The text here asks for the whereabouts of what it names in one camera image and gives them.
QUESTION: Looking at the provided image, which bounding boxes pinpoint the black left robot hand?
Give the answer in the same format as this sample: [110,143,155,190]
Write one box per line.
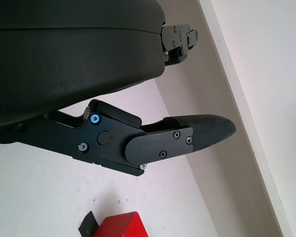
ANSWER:
[0,0,237,177]

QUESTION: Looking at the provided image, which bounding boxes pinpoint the red wooden block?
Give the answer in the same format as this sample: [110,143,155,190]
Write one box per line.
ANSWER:
[90,211,151,237]

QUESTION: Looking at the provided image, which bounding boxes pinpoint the black tape strip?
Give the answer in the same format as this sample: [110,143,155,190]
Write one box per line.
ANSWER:
[78,211,99,237]

